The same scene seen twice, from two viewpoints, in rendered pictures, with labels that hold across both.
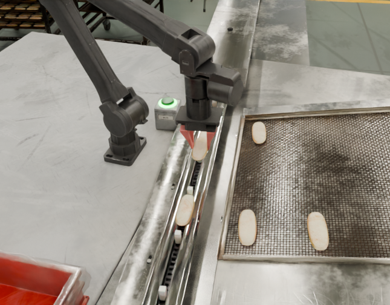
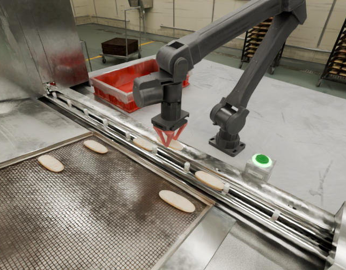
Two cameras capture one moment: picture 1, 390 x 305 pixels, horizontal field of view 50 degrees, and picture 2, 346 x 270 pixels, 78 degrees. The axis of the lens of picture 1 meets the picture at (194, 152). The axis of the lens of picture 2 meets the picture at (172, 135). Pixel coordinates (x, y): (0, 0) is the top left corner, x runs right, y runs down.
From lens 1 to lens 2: 1.18 m
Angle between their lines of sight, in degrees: 85
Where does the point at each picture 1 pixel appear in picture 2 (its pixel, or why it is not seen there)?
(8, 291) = not seen: hidden behind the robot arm
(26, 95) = (318, 118)
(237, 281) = (75, 133)
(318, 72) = not seen: outside the picture
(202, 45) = (163, 52)
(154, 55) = not seen: outside the picture
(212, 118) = (157, 118)
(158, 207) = (152, 133)
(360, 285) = (7, 156)
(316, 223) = (52, 162)
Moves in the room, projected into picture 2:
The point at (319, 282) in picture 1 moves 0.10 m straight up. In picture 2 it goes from (32, 148) to (19, 121)
